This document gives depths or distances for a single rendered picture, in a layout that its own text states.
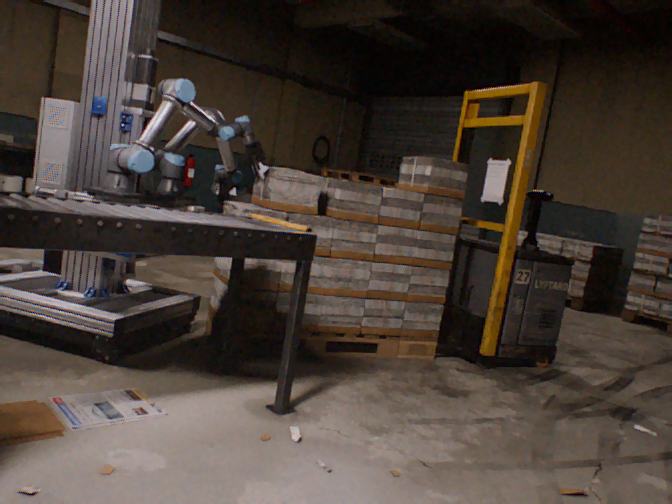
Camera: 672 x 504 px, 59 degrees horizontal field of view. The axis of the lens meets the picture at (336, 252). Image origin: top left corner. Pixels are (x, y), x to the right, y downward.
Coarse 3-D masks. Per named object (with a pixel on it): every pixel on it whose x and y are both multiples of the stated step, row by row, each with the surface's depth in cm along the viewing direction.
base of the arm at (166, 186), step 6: (162, 180) 338; (168, 180) 336; (174, 180) 337; (180, 180) 340; (162, 186) 336; (168, 186) 335; (174, 186) 337; (180, 186) 339; (162, 192) 335; (168, 192) 335; (174, 192) 336; (180, 192) 339
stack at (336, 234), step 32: (320, 224) 341; (352, 224) 349; (320, 256) 347; (224, 288) 333; (352, 288) 356; (384, 288) 365; (256, 320) 334; (320, 320) 351; (352, 320) 360; (384, 320) 369; (256, 352) 337; (320, 352) 354; (352, 352) 365; (384, 352) 373
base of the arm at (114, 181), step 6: (108, 174) 289; (114, 174) 288; (120, 174) 289; (126, 174) 290; (108, 180) 288; (114, 180) 288; (120, 180) 289; (126, 180) 291; (102, 186) 290; (108, 186) 287; (114, 186) 287; (120, 186) 290; (126, 186) 290; (132, 186) 295; (126, 192) 290; (132, 192) 295
